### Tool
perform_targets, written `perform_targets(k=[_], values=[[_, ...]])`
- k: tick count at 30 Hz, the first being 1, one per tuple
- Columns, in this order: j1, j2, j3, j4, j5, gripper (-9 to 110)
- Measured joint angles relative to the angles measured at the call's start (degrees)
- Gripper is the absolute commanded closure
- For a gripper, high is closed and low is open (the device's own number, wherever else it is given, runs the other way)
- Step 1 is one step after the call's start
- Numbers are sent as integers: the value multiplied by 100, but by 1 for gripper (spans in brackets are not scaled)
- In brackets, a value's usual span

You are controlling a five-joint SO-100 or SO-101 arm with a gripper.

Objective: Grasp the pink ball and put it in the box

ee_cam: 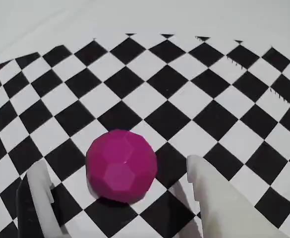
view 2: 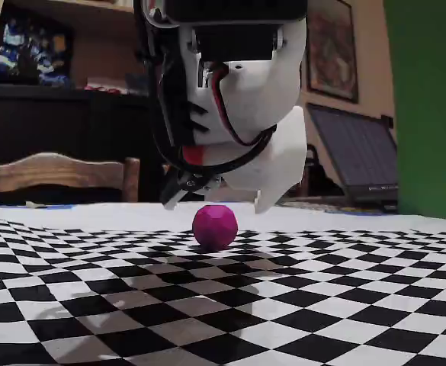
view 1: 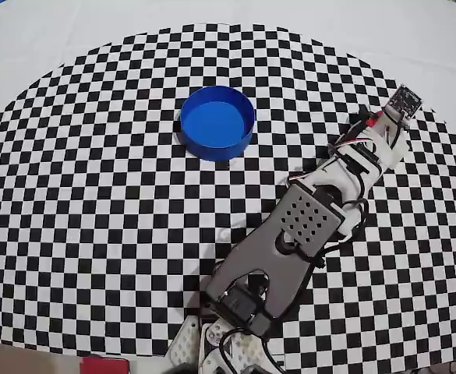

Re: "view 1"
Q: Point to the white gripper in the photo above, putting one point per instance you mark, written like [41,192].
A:
[388,153]

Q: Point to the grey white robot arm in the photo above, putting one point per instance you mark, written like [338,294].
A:
[282,249]

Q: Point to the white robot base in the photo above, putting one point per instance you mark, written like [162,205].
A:
[247,346]

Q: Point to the blue round box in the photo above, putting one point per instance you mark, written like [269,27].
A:
[216,124]

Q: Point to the black white checkered mat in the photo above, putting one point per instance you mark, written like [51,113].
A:
[95,195]

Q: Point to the red flat object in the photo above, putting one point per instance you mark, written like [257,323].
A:
[107,366]

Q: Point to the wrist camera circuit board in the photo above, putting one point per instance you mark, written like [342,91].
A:
[404,101]

